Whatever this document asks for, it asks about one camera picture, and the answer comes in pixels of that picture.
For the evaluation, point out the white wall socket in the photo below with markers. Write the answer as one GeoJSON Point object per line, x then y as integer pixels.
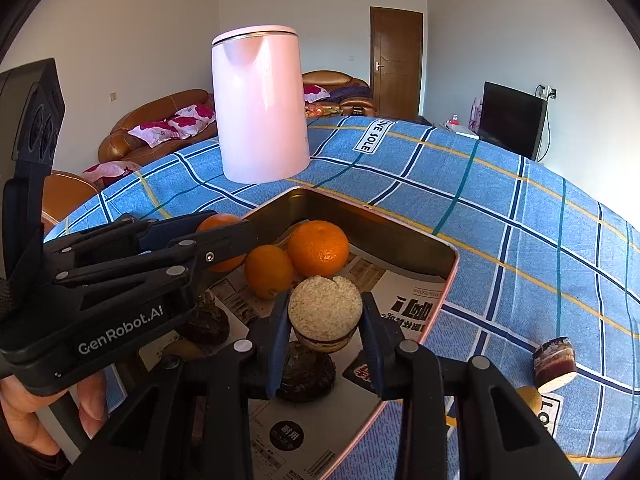
{"type": "Point", "coordinates": [547, 92]}

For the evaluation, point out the pink tin box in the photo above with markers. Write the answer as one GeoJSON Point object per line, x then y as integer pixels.
{"type": "Point", "coordinates": [400, 240]}

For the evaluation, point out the white low table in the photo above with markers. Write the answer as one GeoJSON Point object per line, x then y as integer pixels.
{"type": "Point", "coordinates": [457, 130]}

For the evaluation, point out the large orange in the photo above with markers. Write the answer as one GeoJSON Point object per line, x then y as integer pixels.
{"type": "Point", "coordinates": [317, 250]}

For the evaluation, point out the black television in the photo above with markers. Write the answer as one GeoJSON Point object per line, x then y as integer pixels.
{"type": "Point", "coordinates": [510, 117]}

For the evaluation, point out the pink electric kettle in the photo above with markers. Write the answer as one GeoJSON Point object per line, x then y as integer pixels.
{"type": "Point", "coordinates": [260, 110]}

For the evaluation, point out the small orange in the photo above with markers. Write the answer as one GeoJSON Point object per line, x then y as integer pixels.
{"type": "Point", "coordinates": [267, 270]}
{"type": "Point", "coordinates": [220, 223]}

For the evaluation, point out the white pink floral pillow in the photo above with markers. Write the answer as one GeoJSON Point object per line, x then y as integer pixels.
{"type": "Point", "coordinates": [152, 132]}
{"type": "Point", "coordinates": [112, 172]}
{"type": "Point", "coordinates": [192, 121]}
{"type": "Point", "coordinates": [316, 93]}

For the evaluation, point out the dark brown wooden door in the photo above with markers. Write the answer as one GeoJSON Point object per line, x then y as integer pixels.
{"type": "Point", "coordinates": [396, 60]}

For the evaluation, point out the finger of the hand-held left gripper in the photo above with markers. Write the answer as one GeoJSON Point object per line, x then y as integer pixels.
{"type": "Point", "coordinates": [170, 232]}
{"type": "Point", "coordinates": [230, 242]}

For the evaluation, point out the person's left hand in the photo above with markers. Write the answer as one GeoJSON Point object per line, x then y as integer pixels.
{"type": "Point", "coordinates": [20, 410]}

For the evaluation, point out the brown leather sofa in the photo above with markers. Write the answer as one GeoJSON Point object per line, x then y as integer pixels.
{"type": "Point", "coordinates": [150, 107]}

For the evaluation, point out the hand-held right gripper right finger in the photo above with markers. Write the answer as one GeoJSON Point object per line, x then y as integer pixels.
{"type": "Point", "coordinates": [375, 345]}

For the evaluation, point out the blue plaid tablecloth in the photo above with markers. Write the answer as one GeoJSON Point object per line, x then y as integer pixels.
{"type": "Point", "coordinates": [500, 210]}

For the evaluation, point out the dark blue blanket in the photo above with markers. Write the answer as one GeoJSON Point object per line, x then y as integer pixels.
{"type": "Point", "coordinates": [352, 93]}

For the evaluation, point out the printed paper leaflet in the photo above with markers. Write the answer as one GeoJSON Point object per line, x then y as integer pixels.
{"type": "Point", "coordinates": [400, 305]}

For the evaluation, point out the brown leather armchair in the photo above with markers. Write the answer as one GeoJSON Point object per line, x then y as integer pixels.
{"type": "Point", "coordinates": [67, 195]}
{"type": "Point", "coordinates": [350, 107]}

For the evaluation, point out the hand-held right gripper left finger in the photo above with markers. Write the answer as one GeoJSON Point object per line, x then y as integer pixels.
{"type": "Point", "coordinates": [277, 345]}

